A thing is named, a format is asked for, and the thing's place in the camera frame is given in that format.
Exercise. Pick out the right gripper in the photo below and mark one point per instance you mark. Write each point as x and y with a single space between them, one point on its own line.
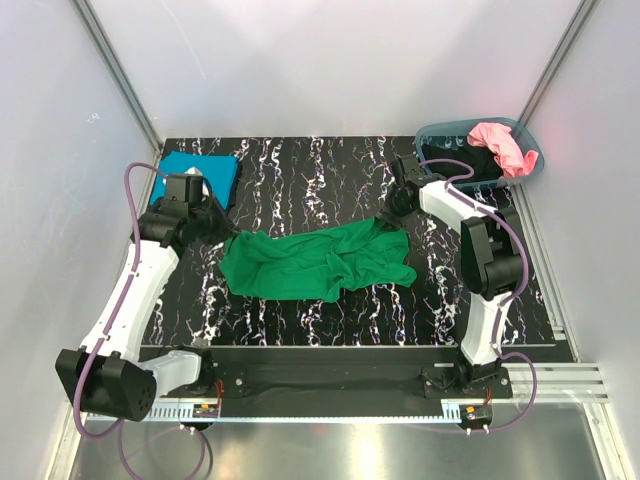
383 213

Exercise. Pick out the folded blue t-shirt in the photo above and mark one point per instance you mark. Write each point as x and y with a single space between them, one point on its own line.
222 172

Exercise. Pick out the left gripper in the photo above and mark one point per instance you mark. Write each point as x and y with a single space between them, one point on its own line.
227 228

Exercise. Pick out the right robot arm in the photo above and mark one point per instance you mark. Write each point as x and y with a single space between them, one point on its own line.
494 266

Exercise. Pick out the slotted cable duct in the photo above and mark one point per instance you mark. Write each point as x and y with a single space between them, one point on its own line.
305 411

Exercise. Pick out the blue plastic basket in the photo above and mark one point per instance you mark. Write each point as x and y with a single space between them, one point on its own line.
454 134

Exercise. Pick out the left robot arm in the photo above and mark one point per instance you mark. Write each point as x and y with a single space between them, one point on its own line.
105 374

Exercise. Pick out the black t-shirt in basket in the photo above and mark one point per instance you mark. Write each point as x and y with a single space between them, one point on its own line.
480 159

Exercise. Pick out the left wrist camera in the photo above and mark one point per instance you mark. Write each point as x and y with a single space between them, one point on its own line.
198 185

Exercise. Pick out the pink t-shirt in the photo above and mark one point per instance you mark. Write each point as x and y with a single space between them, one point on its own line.
507 154

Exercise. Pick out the green t-shirt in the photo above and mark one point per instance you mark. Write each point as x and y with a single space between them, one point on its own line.
317 265

